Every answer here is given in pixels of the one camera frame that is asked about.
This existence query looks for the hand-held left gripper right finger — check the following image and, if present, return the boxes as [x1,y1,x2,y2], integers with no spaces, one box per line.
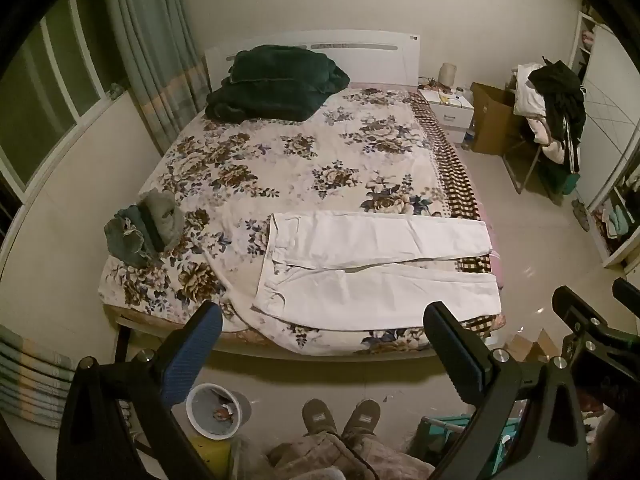
[422,301,590,480]

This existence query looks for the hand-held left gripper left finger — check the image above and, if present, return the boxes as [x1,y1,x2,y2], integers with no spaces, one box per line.
[56,301,224,480]

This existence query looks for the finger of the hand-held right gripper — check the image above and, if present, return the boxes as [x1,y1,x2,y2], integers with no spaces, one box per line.
[612,277,640,312]
[552,285,620,342]

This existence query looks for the white pants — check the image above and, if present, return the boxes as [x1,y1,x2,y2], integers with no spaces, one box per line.
[251,211,502,330]

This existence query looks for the cardboard scraps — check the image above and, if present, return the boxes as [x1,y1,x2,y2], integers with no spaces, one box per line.
[504,328,562,364]

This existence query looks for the white trash bin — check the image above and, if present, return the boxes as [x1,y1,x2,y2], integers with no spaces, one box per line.
[186,383,251,437]

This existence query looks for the teal folded cloth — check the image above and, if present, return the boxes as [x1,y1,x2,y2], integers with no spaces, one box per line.
[601,204,632,239]

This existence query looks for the teal crate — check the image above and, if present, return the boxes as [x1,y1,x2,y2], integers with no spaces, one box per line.
[416,413,522,462]

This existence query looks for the grey shoe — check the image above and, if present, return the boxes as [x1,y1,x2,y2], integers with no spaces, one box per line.
[572,199,592,232]

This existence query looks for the person's right slipper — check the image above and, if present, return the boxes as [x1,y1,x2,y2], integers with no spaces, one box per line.
[341,399,381,437]

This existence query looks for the person's slipper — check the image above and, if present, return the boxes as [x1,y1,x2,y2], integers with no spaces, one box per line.
[341,399,381,437]
[302,399,344,437]

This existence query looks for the green box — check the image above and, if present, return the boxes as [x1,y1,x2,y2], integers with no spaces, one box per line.
[544,167,582,197]

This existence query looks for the grey green crumpled clothes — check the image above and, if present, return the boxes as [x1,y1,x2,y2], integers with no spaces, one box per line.
[104,205,157,268]

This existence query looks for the person's left slipper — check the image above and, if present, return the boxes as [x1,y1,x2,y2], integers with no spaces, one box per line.
[302,399,344,437]

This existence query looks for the grey green garment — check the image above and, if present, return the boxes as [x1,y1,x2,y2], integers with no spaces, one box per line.
[136,191,187,254]

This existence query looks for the metal chair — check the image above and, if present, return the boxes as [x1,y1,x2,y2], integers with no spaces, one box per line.
[502,127,563,197]

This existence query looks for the folded striped blanket stack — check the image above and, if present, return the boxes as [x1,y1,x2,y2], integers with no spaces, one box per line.
[0,324,77,429]

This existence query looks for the brown checked blanket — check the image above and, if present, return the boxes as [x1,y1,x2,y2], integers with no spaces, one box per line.
[407,91,507,339]

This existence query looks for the white wardrobe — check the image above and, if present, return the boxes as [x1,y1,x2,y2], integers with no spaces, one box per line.
[569,10,640,269]

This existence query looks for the cardboard box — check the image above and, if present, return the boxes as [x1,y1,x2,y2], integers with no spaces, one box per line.
[470,81,522,156]

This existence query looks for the black garment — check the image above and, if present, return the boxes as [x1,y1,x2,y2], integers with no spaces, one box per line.
[528,60,587,174]

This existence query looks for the floral blanket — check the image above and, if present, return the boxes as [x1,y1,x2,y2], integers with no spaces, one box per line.
[100,87,506,357]

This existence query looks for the white nightstand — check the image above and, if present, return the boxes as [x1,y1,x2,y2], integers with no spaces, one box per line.
[417,87,475,134]

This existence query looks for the dark green blanket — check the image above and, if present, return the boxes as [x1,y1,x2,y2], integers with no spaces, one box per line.
[205,45,351,122]

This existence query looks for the white bed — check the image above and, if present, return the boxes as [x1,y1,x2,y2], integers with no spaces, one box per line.
[100,30,507,377]

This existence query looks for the window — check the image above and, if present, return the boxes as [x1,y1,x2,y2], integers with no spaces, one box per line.
[0,0,115,202]

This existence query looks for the green striped curtain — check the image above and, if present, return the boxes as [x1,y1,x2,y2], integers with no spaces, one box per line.
[100,0,211,157]

